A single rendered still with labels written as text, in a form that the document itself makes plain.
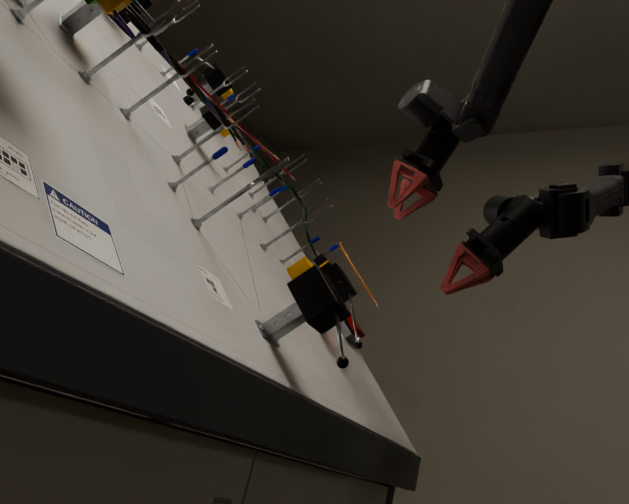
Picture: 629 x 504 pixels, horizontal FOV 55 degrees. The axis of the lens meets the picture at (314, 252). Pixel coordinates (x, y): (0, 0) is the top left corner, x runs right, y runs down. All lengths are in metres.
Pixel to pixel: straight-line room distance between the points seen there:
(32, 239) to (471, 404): 2.50
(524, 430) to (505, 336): 0.41
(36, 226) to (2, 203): 0.03
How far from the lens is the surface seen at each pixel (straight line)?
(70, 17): 0.86
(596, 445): 2.68
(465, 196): 3.18
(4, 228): 0.40
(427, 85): 1.08
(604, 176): 1.40
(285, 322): 0.73
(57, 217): 0.47
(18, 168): 0.47
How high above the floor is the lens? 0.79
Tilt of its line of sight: 19 degrees up
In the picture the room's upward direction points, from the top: 15 degrees clockwise
